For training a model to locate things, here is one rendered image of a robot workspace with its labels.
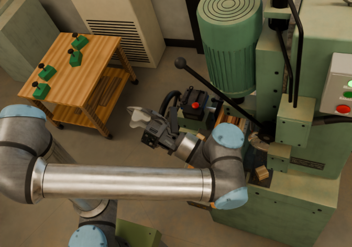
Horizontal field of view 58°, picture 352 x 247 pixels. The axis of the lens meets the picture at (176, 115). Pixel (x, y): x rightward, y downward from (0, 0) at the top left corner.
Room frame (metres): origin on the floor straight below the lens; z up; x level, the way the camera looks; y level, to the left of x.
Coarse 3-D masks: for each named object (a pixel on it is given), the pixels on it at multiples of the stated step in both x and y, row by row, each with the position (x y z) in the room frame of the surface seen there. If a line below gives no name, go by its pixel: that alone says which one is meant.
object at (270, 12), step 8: (272, 0) 0.59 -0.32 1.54; (280, 0) 0.57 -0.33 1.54; (272, 8) 0.58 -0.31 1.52; (280, 8) 0.57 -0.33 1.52; (288, 8) 0.56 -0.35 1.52; (264, 16) 0.58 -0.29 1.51; (272, 16) 0.57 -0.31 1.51; (280, 16) 0.56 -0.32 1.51; (288, 16) 0.54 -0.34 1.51; (272, 24) 0.58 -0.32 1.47; (280, 24) 0.57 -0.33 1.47; (288, 24) 0.56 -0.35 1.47
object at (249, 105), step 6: (246, 96) 0.67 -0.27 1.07; (252, 96) 0.66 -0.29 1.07; (246, 102) 0.65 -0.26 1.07; (252, 102) 0.64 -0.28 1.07; (228, 108) 0.66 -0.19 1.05; (234, 108) 0.65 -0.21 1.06; (246, 108) 0.62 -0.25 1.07; (252, 108) 0.61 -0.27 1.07; (228, 114) 0.66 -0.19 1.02; (234, 114) 0.65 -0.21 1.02; (240, 114) 0.64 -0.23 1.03
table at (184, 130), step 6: (216, 96) 0.85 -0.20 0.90; (216, 102) 0.82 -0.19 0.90; (210, 126) 0.72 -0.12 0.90; (180, 132) 0.77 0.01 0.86; (186, 132) 0.75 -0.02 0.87; (192, 132) 0.74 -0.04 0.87; (198, 132) 0.71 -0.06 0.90; (204, 132) 0.70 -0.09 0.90; (210, 132) 0.69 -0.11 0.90; (246, 144) 0.59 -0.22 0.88
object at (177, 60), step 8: (176, 64) 0.63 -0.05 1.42; (184, 64) 0.62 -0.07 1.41; (192, 72) 0.61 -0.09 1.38; (200, 80) 0.60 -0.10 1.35; (216, 88) 0.58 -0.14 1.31; (224, 96) 0.56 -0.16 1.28; (232, 104) 0.54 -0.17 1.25; (240, 112) 0.53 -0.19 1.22; (256, 120) 0.50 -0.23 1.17; (264, 128) 0.48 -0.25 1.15; (272, 128) 0.47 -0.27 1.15; (264, 136) 0.46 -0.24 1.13; (272, 136) 0.45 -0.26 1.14
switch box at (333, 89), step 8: (336, 56) 0.41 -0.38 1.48; (344, 56) 0.40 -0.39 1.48; (336, 64) 0.38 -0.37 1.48; (344, 64) 0.38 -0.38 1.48; (328, 72) 0.39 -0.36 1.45; (336, 72) 0.37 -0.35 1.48; (344, 72) 0.36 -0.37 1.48; (328, 80) 0.37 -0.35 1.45; (336, 80) 0.36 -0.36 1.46; (344, 80) 0.35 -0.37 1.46; (328, 88) 0.37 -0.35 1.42; (336, 88) 0.36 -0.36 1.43; (344, 88) 0.35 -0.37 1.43; (328, 96) 0.37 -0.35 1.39; (336, 96) 0.36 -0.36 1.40; (320, 104) 0.39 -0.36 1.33; (328, 104) 0.36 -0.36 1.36; (336, 104) 0.35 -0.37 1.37; (344, 104) 0.34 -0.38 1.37; (328, 112) 0.36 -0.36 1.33
